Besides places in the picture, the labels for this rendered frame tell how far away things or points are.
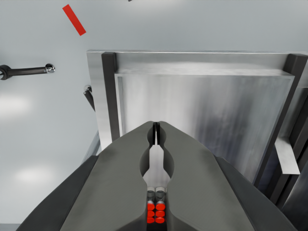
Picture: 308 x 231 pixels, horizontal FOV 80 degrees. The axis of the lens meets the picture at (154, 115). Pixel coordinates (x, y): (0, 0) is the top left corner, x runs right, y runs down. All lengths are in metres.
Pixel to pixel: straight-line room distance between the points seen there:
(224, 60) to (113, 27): 0.95
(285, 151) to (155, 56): 0.29
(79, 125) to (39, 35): 0.63
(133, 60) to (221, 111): 0.18
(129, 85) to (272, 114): 0.24
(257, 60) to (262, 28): 0.99
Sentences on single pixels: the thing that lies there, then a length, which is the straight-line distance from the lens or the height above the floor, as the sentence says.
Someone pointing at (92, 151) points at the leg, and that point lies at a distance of 0.99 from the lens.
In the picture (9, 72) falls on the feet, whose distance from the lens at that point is 1.37.
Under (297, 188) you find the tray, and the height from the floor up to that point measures 0.88.
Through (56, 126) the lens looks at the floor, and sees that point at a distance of 1.57.
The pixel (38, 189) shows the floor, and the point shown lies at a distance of 2.14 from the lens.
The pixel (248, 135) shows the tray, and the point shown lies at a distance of 0.40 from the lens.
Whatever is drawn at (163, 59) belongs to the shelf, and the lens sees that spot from 0.30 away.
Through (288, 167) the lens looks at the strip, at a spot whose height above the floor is 0.93.
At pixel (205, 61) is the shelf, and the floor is 0.88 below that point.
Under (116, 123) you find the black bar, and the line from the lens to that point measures 0.33.
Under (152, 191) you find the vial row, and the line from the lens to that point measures 0.45.
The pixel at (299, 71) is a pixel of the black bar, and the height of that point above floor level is 0.90.
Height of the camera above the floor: 1.18
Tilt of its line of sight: 62 degrees down
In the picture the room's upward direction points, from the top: 179 degrees counter-clockwise
